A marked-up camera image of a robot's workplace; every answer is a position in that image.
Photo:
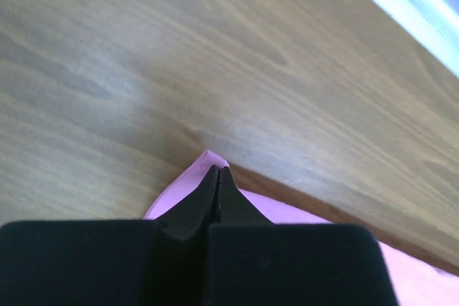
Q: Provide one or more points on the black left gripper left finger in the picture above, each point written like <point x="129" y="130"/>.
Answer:
<point x="110" y="262"/>

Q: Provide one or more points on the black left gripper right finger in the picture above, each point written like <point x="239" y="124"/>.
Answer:
<point x="253" y="261"/>

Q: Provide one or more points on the pink t shirt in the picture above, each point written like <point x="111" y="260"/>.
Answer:
<point x="414" y="281"/>

